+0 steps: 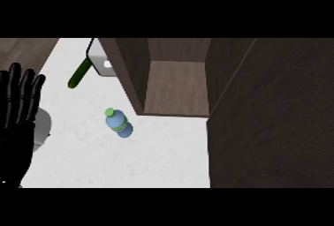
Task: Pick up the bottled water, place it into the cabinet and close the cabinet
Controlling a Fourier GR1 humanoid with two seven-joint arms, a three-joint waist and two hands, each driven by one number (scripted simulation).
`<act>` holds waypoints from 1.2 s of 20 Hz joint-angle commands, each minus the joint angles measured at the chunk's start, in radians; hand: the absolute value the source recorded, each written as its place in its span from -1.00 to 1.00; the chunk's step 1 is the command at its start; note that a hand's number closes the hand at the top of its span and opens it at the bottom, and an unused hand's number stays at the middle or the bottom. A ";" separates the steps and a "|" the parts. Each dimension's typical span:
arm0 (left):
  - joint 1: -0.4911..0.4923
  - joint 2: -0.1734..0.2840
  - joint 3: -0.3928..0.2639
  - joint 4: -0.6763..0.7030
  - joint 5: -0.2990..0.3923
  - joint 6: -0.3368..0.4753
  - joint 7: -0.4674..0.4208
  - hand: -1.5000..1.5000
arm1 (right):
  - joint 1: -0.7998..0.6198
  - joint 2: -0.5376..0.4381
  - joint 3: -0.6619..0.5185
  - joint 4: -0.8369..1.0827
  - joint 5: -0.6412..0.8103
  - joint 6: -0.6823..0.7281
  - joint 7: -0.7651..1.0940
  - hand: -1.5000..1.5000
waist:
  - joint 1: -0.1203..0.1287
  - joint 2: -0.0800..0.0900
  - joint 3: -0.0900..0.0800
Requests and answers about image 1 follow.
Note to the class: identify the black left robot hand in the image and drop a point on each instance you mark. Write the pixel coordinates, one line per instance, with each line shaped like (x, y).
(17, 117)

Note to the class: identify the pale grey appliance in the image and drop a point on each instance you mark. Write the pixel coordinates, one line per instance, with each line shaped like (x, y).
(102, 60)

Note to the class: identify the open brown wooden cabinet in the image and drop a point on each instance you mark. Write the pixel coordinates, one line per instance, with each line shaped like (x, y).
(173, 85)

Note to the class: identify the blue water bottle green cap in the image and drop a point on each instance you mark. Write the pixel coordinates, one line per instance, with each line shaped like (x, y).
(117, 123)

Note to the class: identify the green cucumber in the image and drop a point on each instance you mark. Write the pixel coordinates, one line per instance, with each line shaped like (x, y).
(80, 73)

